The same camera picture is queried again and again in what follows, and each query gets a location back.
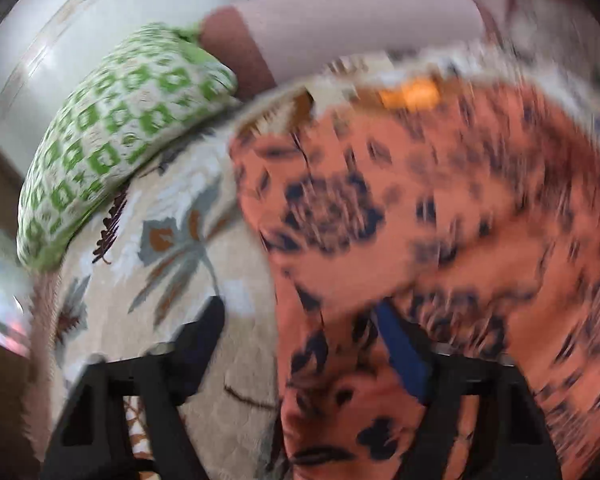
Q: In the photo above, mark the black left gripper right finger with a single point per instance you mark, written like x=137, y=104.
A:
x=480, y=416

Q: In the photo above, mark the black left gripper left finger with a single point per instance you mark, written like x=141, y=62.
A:
x=91, y=439

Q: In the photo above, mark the orange black floral blouse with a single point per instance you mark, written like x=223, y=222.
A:
x=477, y=217

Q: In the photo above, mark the stained glass window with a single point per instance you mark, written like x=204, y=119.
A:
x=15, y=304

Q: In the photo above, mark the beige leaf print blanket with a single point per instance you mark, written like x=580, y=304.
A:
x=175, y=235

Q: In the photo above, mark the green white checkered pillow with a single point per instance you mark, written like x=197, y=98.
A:
x=153, y=87

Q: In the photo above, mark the pink quilted bolster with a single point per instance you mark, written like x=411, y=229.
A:
x=268, y=42

